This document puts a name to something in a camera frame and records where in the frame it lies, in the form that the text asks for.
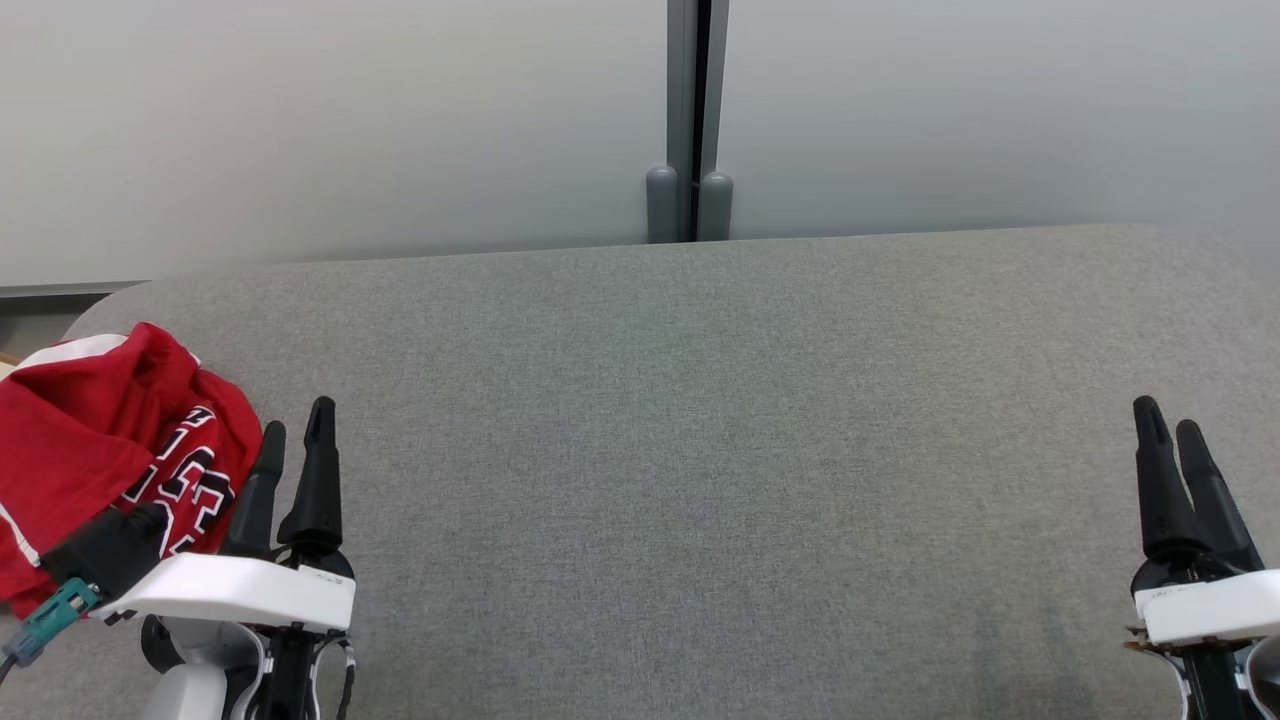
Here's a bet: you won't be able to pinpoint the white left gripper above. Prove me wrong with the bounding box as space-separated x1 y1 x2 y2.
90 397 358 636

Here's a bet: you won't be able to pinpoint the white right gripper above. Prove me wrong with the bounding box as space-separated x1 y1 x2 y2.
1130 396 1280 647

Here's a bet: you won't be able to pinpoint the red jersey with white sleeves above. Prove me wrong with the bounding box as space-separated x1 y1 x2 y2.
0 385 264 619

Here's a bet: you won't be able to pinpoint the grey partition post twin feet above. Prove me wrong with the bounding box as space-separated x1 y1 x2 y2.
645 0 734 244

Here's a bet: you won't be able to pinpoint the red shorts with white stripe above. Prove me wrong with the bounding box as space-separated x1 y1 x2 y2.
0 322 206 481

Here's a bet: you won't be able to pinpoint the teal cable connector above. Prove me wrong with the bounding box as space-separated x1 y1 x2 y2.
0 578 104 669

